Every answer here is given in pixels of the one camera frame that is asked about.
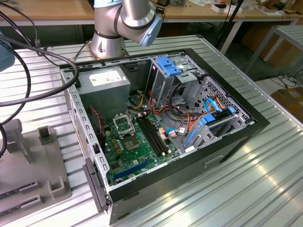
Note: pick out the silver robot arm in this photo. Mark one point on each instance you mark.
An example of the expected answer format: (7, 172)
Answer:
(132, 14)

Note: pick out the CPU socket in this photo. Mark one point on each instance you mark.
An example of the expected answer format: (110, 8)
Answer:
(130, 144)

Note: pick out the grey metal optical drive cage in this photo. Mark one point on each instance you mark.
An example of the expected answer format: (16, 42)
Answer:
(163, 87)

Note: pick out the grey power supply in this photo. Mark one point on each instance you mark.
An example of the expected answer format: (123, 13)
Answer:
(104, 99)

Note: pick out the green motherboard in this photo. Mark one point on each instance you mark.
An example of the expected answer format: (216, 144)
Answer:
(127, 158)

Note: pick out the blue plastic drive latch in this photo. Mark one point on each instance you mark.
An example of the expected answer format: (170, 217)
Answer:
(169, 66)

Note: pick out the grey metal disk bay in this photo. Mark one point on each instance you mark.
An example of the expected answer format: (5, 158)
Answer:
(201, 137)

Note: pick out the hard disk in blue carrier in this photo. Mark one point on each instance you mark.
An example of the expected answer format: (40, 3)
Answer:
(208, 119)

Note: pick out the blue expansion slot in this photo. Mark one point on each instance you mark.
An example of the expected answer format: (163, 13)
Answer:
(132, 169)

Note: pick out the black PC case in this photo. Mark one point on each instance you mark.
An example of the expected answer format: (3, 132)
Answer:
(189, 184)

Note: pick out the wooden desk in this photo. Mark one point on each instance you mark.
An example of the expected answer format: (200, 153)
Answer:
(196, 11)
(71, 9)

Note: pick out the small white box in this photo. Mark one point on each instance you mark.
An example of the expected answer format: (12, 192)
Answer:
(227, 10)

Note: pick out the grey parts rack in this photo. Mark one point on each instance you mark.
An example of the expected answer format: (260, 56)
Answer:
(35, 170)

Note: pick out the small brown cardboard box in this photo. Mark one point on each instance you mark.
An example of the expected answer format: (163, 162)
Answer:
(288, 99)

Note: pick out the large brown cardboard box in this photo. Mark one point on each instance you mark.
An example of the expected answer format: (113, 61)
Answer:
(284, 54)

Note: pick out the RAM stick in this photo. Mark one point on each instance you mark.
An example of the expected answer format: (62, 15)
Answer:
(9, 192)
(10, 206)

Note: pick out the brown base plate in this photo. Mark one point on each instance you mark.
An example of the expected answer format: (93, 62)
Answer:
(111, 56)

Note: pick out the grey metal frame table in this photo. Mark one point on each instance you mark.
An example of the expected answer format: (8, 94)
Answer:
(293, 33)

